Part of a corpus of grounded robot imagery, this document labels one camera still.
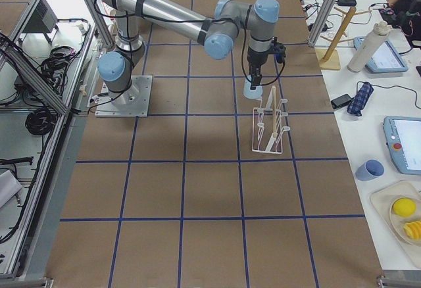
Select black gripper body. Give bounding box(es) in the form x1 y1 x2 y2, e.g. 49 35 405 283
247 48 270 81

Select light blue plastic cup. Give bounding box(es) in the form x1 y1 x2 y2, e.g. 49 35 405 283
243 76 263 99

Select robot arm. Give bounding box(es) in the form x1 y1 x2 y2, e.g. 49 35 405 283
101 0 285 99

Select blue cup on side table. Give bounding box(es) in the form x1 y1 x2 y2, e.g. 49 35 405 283
355 159 384 181

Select wooden mug tree stand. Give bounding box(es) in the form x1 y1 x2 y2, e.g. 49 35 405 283
315 7 371 70

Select black small device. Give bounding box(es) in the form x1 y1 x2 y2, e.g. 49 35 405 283
330 93 353 110

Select blue plaid folded umbrella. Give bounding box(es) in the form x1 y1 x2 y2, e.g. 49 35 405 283
347 82 374 117

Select blue teach pendant far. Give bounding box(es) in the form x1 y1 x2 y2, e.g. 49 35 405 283
365 40 409 74

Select blue teach pendant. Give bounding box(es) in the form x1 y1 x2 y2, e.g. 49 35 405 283
383 116 421 175
365 40 409 74

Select blue teach pendant near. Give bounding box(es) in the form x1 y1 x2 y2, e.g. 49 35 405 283
383 116 421 175

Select person in black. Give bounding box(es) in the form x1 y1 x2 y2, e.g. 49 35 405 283
386 0 420 41

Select beige tray with fruit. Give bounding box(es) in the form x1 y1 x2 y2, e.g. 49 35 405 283
370 181 420 247

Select yellow toy lemon slices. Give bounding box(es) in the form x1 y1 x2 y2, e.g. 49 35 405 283
403 220 421 240

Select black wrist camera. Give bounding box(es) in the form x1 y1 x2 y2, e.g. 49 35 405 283
270 37 286 64

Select white wire cup rack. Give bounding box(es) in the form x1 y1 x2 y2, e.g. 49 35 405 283
251 85 291 155

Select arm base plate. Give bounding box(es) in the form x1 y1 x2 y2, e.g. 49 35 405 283
95 75 153 118

